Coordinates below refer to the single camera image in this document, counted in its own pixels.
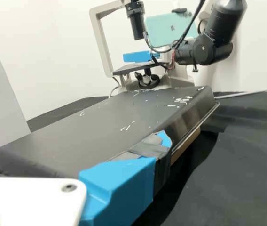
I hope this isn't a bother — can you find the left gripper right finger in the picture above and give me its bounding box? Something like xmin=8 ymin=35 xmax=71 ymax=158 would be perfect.
xmin=76 ymin=130 xmax=173 ymax=226

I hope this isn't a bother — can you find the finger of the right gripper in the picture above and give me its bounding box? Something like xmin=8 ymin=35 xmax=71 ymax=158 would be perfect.
xmin=122 ymin=50 xmax=161 ymax=64

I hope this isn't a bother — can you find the black cable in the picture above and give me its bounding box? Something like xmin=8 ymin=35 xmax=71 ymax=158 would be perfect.
xmin=143 ymin=0 xmax=206 ymax=51

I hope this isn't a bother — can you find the cream microscope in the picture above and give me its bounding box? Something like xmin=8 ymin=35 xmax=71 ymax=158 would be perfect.
xmin=88 ymin=0 xmax=195 ymax=92

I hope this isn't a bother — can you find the right wrist camera phone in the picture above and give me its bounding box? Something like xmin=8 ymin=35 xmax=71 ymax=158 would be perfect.
xmin=144 ymin=7 xmax=199 ymax=54

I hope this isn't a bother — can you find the black tray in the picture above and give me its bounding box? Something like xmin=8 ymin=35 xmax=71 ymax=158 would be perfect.
xmin=0 ymin=85 xmax=220 ymax=189

